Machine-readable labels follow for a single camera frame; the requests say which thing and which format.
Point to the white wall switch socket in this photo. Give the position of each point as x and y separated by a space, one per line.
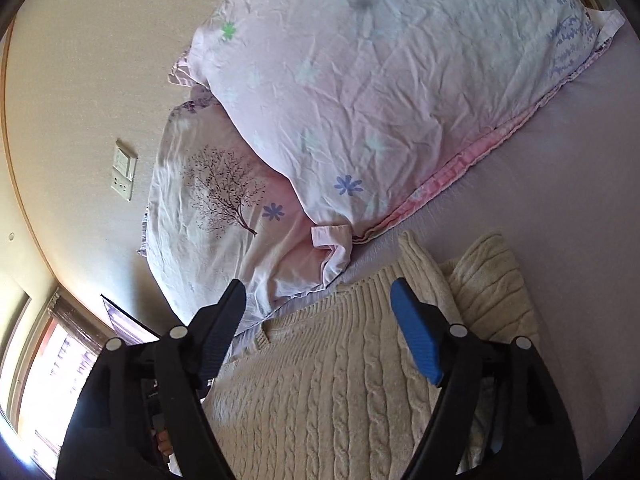
124 167

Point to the dark framed bedside object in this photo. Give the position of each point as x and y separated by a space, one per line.
128 328

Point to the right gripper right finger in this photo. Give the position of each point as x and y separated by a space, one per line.
529 435

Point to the lilac bed sheet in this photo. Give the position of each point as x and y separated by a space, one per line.
564 193

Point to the cream cable-knit sweater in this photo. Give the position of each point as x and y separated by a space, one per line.
331 391

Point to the wooden framed window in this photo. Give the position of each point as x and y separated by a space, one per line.
47 353

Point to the large pink floral pillow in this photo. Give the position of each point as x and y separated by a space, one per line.
371 108

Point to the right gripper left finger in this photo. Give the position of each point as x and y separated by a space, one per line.
135 392

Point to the pink tree-print pillow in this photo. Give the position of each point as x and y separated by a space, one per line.
217 212

